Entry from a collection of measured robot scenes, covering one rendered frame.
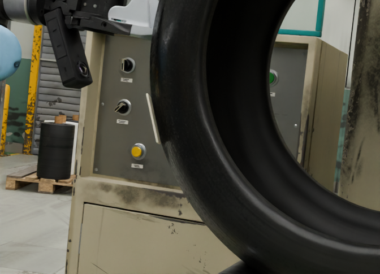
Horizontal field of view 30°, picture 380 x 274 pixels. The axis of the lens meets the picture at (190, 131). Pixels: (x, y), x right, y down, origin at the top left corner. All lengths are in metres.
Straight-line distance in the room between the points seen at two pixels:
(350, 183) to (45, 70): 9.64
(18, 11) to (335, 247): 0.56
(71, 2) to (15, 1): 0.09
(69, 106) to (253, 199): 9.75
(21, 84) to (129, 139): 9.08
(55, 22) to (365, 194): 0.54
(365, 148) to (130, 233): 0.70
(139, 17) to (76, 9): 0.09
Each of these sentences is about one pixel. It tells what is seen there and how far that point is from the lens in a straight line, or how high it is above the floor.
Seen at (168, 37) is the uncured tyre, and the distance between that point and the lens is 0.84.
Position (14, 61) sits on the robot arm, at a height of 1.14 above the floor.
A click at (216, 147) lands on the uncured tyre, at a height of 1.06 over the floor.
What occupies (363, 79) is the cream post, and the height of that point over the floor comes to 1.17.
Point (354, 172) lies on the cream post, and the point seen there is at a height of 1.03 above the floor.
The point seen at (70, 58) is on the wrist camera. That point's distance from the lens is 1.01.
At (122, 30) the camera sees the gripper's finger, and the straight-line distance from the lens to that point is 0.96.
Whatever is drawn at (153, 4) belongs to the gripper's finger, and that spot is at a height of 1.24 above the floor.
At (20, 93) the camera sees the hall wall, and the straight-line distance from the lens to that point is 10.75.
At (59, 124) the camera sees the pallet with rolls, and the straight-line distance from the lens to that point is 7.15.
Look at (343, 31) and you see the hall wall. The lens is 9.89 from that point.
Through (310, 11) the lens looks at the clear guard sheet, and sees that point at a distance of 1.54.
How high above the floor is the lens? 1.12
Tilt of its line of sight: 3 degrees down
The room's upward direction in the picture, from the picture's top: 6 degrees clockwise
